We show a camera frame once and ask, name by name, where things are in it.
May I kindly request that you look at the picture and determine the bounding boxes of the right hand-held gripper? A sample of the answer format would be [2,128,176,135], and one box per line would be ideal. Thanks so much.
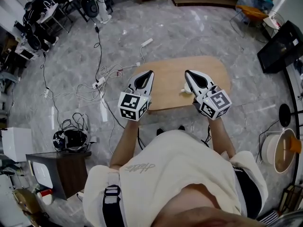
[184,70,233,121]

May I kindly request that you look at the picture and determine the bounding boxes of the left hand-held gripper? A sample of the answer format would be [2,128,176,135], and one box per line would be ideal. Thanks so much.
[117,70,155,122]

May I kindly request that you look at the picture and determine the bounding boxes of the person's right forearm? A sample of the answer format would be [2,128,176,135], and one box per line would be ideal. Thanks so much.
[207,117,237,158]

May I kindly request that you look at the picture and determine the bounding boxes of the person's left forearm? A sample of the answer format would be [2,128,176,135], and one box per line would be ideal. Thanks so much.
[109,119,140,170]

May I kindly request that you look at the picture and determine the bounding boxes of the wooden coffee table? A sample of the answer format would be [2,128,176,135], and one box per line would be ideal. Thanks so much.
[131,55,232,115]

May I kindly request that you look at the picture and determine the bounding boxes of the white cup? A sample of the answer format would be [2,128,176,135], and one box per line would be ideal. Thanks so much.
[180,82,194,95]

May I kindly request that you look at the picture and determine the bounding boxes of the person's cream shirt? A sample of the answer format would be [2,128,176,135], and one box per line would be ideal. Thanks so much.
[82,129,269,227]

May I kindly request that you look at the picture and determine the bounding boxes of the black cabinet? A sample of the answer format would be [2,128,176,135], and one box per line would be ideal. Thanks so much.
[257,20,303,74]

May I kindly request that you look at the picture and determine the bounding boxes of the black round stand base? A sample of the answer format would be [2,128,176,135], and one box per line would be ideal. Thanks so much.
[278,103,292,128]

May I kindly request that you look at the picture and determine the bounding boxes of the black fan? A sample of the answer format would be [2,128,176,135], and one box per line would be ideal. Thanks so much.
[81,0,100,19]
[27,33,44,51]

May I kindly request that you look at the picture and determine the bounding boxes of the dark wood cabinet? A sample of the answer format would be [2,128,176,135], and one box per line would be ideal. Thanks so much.
[25,150,92,200]

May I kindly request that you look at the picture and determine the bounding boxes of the person's neck and chin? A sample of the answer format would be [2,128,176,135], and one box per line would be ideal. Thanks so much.
[155,183,258,227]

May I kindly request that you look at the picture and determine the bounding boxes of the orange cloth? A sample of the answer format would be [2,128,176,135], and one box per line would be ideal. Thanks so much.
[289,137,303,154]

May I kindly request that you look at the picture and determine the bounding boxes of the white rounded device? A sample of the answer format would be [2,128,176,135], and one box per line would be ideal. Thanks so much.
[31,161,54,190]

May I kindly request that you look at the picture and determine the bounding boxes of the white box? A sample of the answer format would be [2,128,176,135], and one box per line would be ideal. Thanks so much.
[0,126,34,163]

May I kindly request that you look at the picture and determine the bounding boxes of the black cable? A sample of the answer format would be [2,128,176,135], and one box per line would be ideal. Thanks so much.
[97,86,145,151]

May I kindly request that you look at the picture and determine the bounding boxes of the white cable tangle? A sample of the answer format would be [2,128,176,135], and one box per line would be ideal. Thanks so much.
[51,62,143,104]

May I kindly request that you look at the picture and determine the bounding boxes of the orange wire chair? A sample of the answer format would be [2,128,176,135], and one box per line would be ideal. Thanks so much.
[229,5,270,38]

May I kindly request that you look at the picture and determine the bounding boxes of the black grey harness strap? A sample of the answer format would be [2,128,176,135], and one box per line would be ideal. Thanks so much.
[103,173,125,227]

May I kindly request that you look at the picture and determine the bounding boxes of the black shoulder strap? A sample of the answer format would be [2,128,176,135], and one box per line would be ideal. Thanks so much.
[233,166,263,219]

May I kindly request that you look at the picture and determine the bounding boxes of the black metal lantern frame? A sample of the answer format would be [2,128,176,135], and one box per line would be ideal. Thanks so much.
[278,184,303,216]

